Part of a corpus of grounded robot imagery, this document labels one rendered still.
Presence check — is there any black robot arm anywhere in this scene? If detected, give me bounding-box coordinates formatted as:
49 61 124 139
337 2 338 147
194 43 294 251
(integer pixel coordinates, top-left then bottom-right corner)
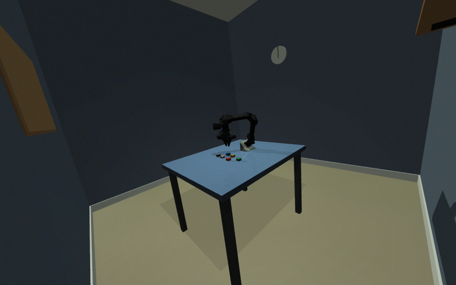
213 112 258 147

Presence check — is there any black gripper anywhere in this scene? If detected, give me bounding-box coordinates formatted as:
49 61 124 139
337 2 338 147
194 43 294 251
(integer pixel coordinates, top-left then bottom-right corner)
221 128 236 146

